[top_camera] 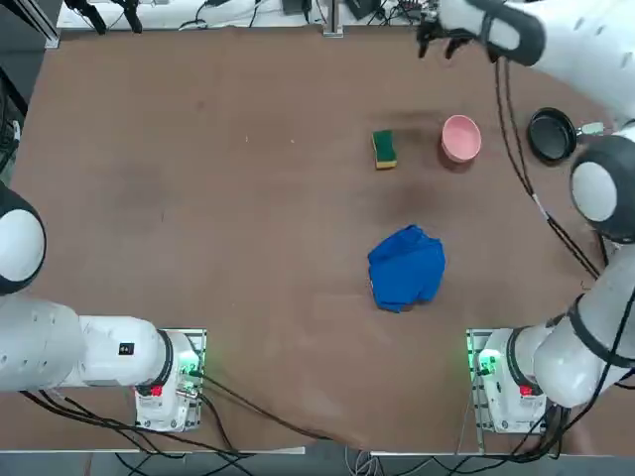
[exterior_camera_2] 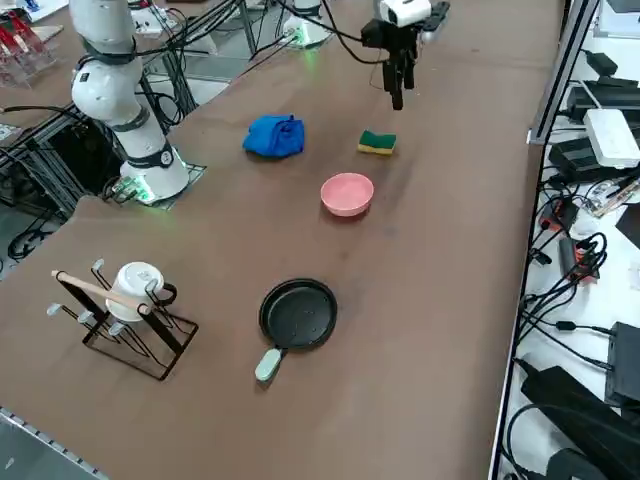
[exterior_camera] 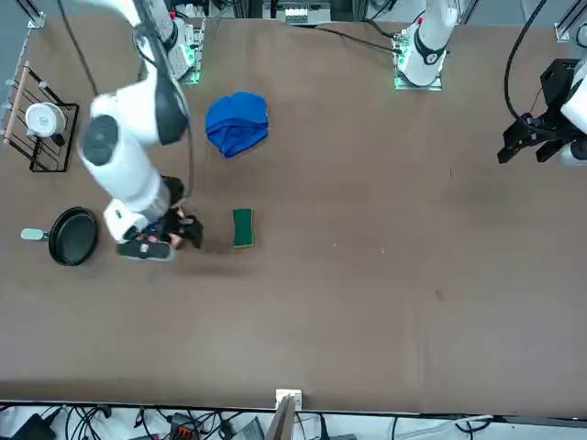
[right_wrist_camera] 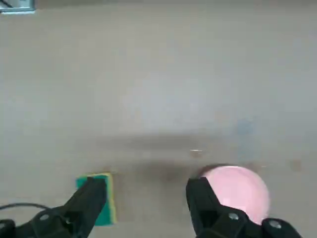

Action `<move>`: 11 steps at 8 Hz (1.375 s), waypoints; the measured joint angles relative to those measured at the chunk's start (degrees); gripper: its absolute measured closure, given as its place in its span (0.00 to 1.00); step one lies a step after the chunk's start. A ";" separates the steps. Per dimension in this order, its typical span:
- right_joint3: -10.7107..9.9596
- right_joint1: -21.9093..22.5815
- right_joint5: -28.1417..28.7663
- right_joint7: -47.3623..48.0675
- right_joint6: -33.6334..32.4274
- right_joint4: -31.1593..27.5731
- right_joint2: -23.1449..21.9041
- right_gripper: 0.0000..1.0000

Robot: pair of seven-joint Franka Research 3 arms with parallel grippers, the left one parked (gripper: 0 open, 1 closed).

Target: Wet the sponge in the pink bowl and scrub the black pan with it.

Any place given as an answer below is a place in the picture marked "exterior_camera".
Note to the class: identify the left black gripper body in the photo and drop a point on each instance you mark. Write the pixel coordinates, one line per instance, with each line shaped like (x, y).
(559, 82)

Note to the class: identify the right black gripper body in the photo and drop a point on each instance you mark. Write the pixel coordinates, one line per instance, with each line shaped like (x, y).
(176, 194)

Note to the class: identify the green and yellow sponge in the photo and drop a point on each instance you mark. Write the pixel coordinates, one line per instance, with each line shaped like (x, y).
(243, 229)

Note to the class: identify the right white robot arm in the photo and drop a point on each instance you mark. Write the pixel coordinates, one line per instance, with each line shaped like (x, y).
(133, 174)

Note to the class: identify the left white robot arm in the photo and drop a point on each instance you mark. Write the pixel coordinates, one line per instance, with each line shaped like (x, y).
(431, 41)

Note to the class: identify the blue cloth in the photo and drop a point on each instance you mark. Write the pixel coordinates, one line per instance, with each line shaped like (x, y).
(236, 119)

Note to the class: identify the white cup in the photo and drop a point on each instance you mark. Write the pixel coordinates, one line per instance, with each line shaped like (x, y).
(43, 119)

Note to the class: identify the orange and black device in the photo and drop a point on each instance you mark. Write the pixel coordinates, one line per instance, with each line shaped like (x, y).
(183, 431)

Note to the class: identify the white socket box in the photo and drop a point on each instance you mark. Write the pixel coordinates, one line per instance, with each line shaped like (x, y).
(295, 14)

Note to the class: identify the black power adapter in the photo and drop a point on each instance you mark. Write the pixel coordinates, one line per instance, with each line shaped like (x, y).
(32, 428)

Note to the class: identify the aluminium corner rail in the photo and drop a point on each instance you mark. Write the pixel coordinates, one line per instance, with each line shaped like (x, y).
(36, 19)
(563, 29)

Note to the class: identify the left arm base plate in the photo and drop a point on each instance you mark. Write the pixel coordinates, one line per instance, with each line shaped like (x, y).
(415, 87)

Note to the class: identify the white table edge bracket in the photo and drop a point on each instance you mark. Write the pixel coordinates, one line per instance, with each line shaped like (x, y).
(289, 394)

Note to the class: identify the aluminium profile post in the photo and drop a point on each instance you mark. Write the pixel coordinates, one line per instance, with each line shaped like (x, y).
(282, 421)

